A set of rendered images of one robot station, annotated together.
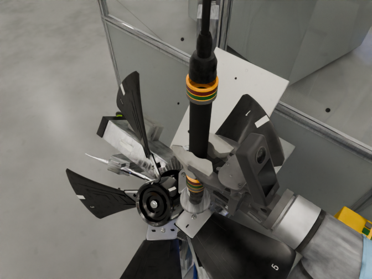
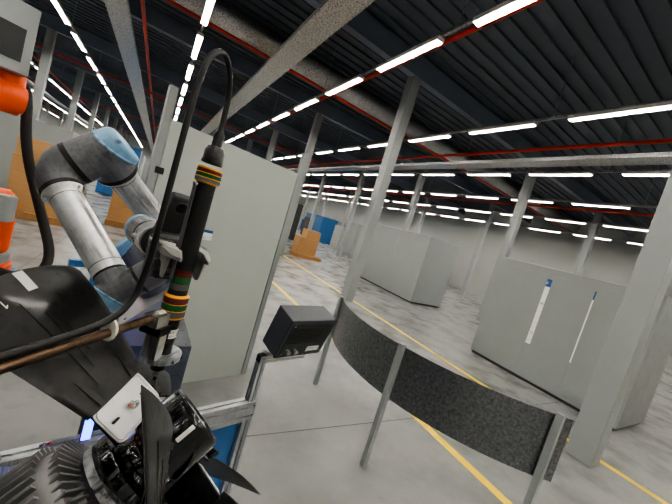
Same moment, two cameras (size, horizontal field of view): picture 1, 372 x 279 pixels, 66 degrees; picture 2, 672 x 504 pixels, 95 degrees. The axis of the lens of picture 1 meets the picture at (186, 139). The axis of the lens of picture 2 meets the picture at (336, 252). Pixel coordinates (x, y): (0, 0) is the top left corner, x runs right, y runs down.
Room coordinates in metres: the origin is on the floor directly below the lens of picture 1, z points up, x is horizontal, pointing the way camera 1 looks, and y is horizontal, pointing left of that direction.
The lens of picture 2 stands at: (0.84, 0.27, 1.62)
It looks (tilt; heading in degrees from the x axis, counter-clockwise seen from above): 4 degrees down; 183
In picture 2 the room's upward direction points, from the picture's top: 17 degrees clockwise
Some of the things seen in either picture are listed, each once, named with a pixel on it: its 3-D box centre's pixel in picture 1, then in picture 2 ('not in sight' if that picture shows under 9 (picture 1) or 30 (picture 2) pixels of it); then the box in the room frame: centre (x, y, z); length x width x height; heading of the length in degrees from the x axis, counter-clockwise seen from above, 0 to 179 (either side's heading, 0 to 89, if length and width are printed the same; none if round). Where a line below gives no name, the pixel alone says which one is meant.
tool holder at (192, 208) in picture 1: (196, 186); (163, 334); (0.30, -0.02, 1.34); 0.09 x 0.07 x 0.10; 175
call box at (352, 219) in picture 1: (343, 240); not in sight; (0.29, -0.49, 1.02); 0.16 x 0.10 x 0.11; 140
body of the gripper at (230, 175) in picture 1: (248, 191); (165, 251); (0.22, -0.11, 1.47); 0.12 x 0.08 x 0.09; 50
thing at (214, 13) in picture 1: (207, 20); not in sight; (0.92, -0.07, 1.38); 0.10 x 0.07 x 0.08; 175
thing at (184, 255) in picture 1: (185, 243); not in sight; (0.31, 0.00, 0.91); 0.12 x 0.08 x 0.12; 140
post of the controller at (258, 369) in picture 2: not in sight; (256, 377); (-0.34, 0.04, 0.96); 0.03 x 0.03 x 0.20; 50
